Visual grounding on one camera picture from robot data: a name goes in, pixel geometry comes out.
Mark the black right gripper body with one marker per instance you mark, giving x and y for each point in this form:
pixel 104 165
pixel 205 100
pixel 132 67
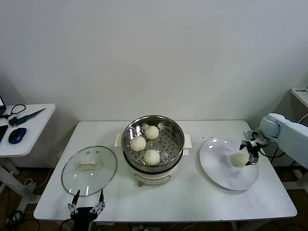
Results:
pixel 253 146

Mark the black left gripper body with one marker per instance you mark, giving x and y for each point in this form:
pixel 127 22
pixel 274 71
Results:
pixel 81 219

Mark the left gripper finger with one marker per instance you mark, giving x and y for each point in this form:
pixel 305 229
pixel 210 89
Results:
pixel 76 197
pixel 101 202

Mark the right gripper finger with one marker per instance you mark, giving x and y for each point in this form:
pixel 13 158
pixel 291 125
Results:
pixel 253 158
pixel 243 145

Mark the white steamed baozi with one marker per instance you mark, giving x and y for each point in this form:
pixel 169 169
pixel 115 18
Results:
pixel 151 132
pixel 138 144
pixel 151 157
pixel 238 160

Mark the round glass lid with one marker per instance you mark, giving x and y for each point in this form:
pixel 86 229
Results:
pixel 101 168

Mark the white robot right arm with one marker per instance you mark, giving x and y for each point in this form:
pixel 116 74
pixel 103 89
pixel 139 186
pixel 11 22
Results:
pixel 291 134

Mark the stainless steel steamer basket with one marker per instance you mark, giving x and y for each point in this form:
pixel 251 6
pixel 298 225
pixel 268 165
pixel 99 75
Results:
pixel 170 144

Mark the white round plate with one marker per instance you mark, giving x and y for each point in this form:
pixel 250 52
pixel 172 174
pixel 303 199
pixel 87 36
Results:
pixel 216 163

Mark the cream electric cooker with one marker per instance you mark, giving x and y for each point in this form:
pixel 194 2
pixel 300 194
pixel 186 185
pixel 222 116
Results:
pixel 154 176

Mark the white side table with laptop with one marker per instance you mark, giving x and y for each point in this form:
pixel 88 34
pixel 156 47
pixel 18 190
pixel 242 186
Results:
pixel 36 134

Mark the blue computer mouse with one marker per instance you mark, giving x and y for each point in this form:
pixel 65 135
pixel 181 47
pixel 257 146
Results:
pixel 17 135

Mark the black flat pad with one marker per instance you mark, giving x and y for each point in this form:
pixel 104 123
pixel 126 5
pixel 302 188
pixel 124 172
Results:
pixel 3 133

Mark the laptop screen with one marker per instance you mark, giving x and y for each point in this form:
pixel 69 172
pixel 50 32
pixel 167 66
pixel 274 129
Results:
pixel 2 102

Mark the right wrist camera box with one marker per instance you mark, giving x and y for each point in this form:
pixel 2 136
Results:
pixel 250 134

